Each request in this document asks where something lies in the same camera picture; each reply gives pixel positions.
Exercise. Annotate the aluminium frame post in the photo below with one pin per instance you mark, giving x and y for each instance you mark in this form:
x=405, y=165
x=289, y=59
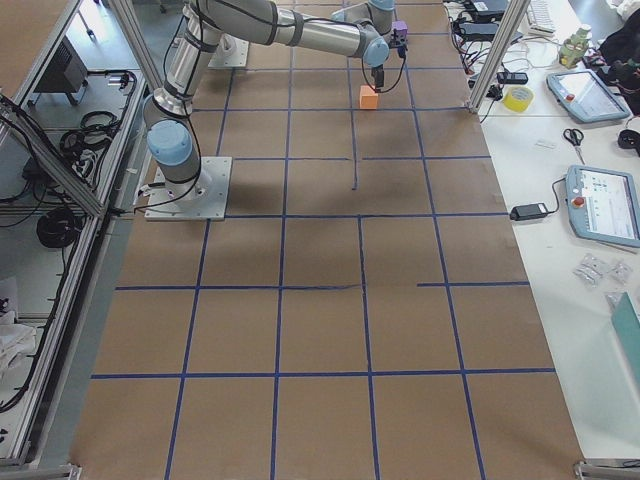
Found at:
x=511, y=20

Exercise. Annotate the black handled scissors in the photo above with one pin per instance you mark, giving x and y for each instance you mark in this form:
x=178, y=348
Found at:
x=575, y=137

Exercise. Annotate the orange foam cube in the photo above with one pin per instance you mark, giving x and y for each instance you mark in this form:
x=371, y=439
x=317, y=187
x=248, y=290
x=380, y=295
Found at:
x=368, y=98

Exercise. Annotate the yellow tape roll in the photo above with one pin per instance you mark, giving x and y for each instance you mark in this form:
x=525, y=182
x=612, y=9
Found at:
x=518, y=98

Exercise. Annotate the black power adapter brick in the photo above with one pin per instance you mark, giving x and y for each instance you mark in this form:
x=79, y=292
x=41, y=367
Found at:
x=526, y=212

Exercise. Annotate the teal folder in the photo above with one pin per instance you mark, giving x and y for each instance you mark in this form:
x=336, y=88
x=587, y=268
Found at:
x=625, y=321

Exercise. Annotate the far teach pendant tablet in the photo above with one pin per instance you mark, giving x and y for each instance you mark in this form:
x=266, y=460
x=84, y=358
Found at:
x=585, y=97

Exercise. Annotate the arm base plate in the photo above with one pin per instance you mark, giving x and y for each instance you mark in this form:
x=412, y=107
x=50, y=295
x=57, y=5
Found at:
x=230, y=53
x=206, y=200

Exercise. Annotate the teach pendant tablet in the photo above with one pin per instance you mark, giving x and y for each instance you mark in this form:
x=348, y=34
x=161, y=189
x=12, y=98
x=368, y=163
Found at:
x=585, y=97
x=603, y=205

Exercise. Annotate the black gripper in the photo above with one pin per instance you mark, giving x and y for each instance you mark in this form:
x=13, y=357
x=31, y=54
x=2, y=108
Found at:
x=378, y=77

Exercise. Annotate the purple foam cube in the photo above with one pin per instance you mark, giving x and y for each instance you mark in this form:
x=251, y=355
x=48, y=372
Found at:
x=399, y=32

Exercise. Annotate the brown paper table cover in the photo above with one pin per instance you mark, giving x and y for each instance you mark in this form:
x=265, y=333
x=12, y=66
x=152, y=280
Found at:
x=361, y=313

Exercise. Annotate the near teach pendant tablet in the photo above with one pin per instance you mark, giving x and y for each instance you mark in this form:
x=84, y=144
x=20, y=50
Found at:
x=603, y=205

